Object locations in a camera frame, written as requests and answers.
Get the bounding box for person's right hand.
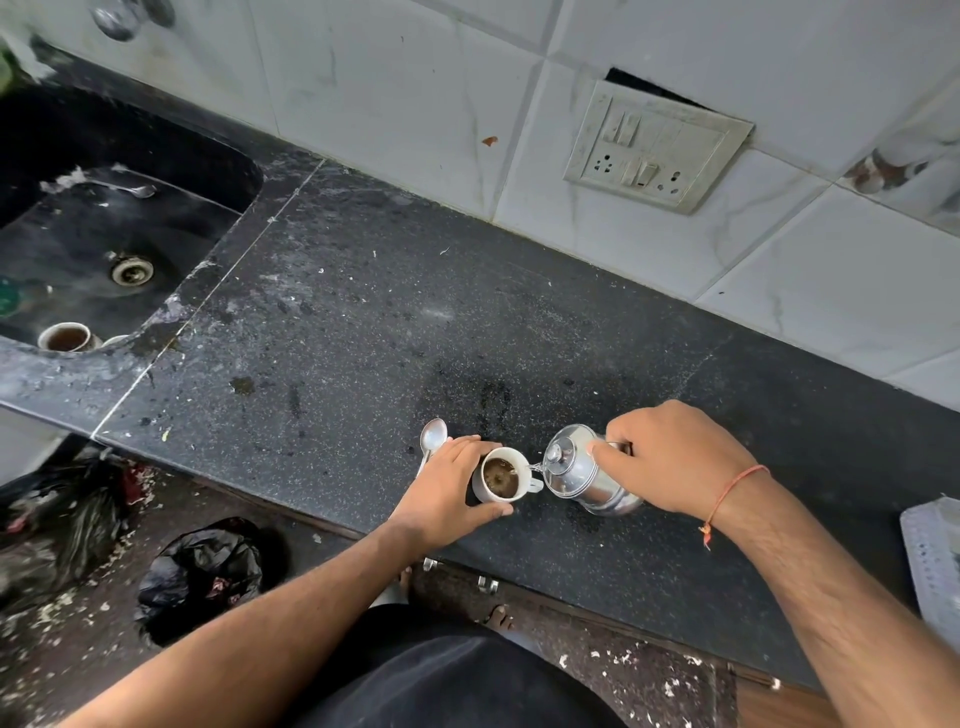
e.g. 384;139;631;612
586;399;760;516

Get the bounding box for person's left hand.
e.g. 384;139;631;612
387;436;516;554

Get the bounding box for small steel kettle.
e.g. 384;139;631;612
531;423;646;519

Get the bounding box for white ceramic cup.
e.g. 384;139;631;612
471;447;545;504

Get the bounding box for steel spoon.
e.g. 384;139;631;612
414;417;449;481

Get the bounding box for person's right forearm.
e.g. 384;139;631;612
703;466;960;728

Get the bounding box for person's left forearm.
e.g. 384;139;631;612
63;520;430;728

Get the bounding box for orange thread wristband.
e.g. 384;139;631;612
699;464;771;552

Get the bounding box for person's black shorts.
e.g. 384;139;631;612
288;624;627;728

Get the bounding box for black garbage bag bin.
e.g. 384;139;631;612
135;517;290;650

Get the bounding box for white plastic basket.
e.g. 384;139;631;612
899;495;960;635

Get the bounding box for crumpled black plastic bag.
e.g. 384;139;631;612
0;448;136;612

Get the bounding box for white cup in sink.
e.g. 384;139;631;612
36;321;104;354

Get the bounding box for black stone sink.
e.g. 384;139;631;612
0;81;266;354

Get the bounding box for steel cabinet handle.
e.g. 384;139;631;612
421;556;501;595

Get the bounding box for white wall switchboard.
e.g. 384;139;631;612
563;79;756;216

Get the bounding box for steel wall tap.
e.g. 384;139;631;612
90;0;177;42

